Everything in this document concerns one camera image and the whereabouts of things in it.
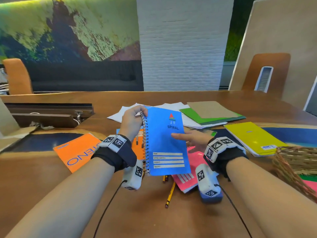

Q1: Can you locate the person's left hand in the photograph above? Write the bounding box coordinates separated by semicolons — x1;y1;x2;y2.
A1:
119;105;149;143

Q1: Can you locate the person's right hand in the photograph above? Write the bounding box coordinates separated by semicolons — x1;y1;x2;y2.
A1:
171;130;214;153

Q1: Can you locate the pink spiral notebook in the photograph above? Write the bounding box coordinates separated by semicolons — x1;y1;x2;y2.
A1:
172;146;206;194
302;180;317;194

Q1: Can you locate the orange spiral notebook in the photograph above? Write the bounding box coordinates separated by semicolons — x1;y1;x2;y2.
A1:
131;129;146;161

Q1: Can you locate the blue spiral notebook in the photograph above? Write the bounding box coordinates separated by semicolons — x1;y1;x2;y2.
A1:
140;106;192;177

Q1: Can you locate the yellow notebook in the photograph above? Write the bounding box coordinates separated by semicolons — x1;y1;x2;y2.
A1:
224;122;289;157

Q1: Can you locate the orange steno notebook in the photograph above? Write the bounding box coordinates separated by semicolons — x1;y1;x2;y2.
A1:
53;133;102;174

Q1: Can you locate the bunch of yellow pencils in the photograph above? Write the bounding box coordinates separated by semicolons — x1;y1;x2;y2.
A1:
162;175;176;209

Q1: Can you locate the blue eraser block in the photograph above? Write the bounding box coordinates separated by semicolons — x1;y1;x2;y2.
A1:
199;188;223;204

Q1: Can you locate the woven wicker basket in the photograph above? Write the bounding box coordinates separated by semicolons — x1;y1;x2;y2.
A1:
272;146;317;204

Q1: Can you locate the person's right forearm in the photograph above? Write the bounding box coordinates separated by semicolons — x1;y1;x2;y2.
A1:
226;156;317;238

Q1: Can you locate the person's left forearm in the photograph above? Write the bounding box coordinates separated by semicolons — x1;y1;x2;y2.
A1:
5;157;116;238

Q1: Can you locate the black left wrist marker band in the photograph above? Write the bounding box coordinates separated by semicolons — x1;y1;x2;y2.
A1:
91;134;137;173

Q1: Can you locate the black wrist marker band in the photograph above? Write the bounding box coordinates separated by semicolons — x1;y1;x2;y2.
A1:
91;134;137;173
203;137;249;181

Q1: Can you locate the black right wrist marker band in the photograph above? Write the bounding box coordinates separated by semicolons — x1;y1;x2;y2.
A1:
203;137;249;181

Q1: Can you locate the dark sofa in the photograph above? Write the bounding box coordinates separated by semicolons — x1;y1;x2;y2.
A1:
24;59;144;92

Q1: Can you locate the dark wooden box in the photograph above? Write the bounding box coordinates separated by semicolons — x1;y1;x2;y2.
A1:
4;103;95;129

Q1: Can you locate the wooden table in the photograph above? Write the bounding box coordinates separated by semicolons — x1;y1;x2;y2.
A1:
0;90;317;238

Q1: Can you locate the brown wooden chair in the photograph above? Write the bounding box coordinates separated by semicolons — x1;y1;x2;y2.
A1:
2;58;34;95
241;53;292;99

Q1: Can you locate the brown metal-framed board panel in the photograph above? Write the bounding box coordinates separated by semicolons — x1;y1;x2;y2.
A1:
228;0;317;111

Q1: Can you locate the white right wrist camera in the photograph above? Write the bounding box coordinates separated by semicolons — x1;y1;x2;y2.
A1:
195;164;221;197

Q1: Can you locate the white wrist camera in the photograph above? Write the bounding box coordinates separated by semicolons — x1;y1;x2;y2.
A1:
195;164;221;197
121;160;144;191

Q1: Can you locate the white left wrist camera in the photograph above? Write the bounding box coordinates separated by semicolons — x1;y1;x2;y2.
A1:
121;160;144;191

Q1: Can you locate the black right camera cable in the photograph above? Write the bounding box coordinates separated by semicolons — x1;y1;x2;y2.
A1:
214;184;253;238

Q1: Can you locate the black camera cable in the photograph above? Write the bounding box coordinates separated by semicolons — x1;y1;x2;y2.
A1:
93;180;127;238
214;184;253;238

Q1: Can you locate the black left camera cable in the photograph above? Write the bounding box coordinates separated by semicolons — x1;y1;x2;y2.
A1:
93;180;127;238

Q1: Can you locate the large abstract wall painting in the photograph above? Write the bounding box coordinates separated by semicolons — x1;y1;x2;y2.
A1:
0;0;141;63

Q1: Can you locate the green foliage wall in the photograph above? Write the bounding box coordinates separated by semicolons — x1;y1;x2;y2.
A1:
224;0;267;62

